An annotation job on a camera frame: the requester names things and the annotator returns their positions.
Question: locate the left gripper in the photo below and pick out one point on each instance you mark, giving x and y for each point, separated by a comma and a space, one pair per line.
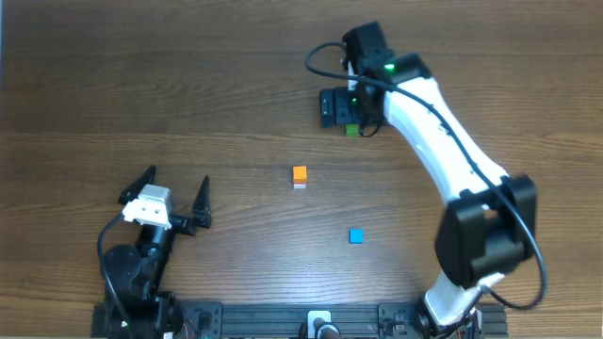
184, 224

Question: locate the orange cube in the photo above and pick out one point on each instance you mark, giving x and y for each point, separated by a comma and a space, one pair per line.
299, 173

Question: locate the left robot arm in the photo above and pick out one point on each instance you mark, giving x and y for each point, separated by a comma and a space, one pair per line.
122, 266

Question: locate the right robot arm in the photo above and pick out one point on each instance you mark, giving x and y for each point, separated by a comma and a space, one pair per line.
438, 136

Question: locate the blue cube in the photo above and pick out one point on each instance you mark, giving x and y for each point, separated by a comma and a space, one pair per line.
356, 236

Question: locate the green cube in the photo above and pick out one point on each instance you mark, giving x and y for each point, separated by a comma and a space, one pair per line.
352, 131

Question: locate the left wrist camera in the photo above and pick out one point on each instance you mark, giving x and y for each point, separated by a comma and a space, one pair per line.
148, 207

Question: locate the mounting rail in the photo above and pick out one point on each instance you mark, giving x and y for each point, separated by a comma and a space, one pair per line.
282, 321

